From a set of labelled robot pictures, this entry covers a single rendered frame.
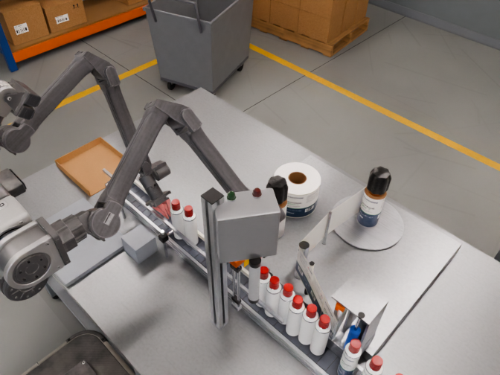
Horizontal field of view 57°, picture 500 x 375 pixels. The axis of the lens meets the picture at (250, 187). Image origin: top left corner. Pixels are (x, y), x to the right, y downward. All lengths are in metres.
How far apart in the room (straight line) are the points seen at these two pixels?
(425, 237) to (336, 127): 2.09
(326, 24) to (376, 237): 3.19
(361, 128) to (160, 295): 2.64
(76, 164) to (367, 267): 1.47
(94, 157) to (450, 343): 1.79
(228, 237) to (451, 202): 2.53
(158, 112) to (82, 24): 4.04
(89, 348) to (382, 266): 1.44
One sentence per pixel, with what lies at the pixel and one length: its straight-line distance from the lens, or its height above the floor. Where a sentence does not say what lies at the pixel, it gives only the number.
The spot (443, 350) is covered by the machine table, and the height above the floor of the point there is 0.83.
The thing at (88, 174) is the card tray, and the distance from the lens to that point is 2.35.
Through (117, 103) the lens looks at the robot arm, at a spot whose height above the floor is 1.40.
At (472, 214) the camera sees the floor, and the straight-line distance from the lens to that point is 3.56.
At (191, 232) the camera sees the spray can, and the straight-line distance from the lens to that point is 1.82.
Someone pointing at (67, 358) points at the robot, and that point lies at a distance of 2.48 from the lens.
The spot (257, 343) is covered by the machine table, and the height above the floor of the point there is 0.83.
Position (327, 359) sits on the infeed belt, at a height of 0.88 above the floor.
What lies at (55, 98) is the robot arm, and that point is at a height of 1.50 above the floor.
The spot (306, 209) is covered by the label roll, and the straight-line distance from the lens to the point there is 1.97.
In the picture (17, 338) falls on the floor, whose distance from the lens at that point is 2.92.
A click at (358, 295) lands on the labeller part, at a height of 1.14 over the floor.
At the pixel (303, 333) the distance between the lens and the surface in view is 1.60.
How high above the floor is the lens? 2.37
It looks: 45 degrees down
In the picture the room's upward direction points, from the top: 1 degrees clockwise
